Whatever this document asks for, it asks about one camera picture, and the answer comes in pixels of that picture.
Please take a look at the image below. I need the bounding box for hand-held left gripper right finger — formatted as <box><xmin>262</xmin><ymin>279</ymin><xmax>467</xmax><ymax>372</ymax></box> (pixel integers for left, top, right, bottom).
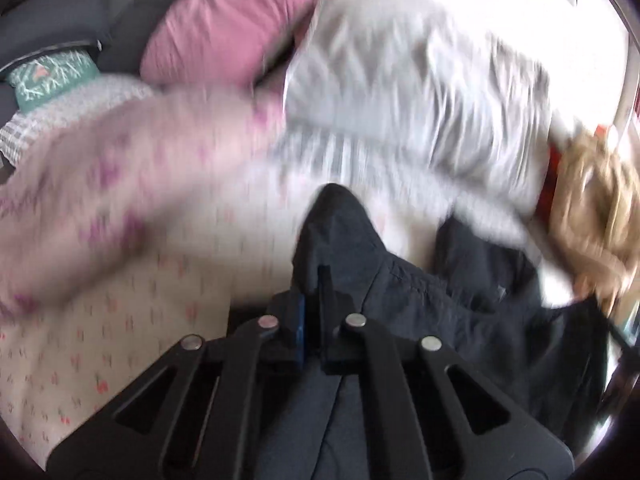
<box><xmin>318</xmin><ymin>264</ymin><xmax>575</xmax><ymax>480</ymax></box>

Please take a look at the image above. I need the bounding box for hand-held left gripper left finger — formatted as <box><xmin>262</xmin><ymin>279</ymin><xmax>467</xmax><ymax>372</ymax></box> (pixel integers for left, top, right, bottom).
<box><xmin>47</xmin><ymin>291</ymin><xmax>307</xmax><ymax>480</ymax></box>

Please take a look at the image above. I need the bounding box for black quilted jacket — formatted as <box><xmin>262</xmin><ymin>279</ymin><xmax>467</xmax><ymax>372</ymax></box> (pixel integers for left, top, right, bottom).
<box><xmin>252</xmin><ymin>182</ymin><xmax>631</xmax><ymax>480</ymax></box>

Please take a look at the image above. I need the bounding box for white cherry-print bedsheet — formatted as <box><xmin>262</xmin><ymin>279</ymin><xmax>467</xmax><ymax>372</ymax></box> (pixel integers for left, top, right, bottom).
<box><xmin>0</xmin><ymin>160</ymin><xmax>501</xmax><ymax>466</ymax></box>

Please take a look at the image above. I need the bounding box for pink floral quilt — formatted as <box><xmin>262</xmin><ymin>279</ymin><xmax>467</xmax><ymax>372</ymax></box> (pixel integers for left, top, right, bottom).
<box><xmin>0</xmin><ymin>82</ymin><xmax>286</xmax><ymax>321</ymax></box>

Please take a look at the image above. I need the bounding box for red cloth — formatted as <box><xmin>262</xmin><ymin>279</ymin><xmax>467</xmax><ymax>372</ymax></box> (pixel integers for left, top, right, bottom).
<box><xmin>537</xmin><ymin>145</ymin><xmax>566</xmax><ymax>221</ymax></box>

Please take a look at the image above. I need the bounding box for light grey pillow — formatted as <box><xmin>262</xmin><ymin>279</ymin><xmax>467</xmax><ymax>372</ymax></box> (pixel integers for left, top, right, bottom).
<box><xmin>282</xmin><ymin>0</ymin><xmax>556</xmax><ymax>211</ymax></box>

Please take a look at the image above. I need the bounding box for beige fleece robe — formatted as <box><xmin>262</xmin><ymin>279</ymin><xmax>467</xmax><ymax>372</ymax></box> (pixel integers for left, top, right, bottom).
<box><xmin>547</xmin><ymin>130</ymin><xmax>640</xmax><ymax>311</ymax></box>

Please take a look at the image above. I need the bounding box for pink pillow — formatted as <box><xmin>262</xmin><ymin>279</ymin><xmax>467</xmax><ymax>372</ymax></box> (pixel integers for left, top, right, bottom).
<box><xmin>140</xmin><ymin>0</ymin><xmax>351</xmax><ymax>88</ymax></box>

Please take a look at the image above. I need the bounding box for teal coral-print pillow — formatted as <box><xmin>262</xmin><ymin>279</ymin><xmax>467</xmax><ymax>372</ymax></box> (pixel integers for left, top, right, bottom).
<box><xmin>7</xmin><ymin>50</ymin><xmax>98</xmax><ymax>111</ymax></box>

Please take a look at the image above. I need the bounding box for dark grey piped cushion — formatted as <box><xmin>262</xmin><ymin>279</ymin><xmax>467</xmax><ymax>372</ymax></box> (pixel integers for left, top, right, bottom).
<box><xmin>0</xmin><ymin>0</ymin><xmax>116</xmax><ymax>73</ymax></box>

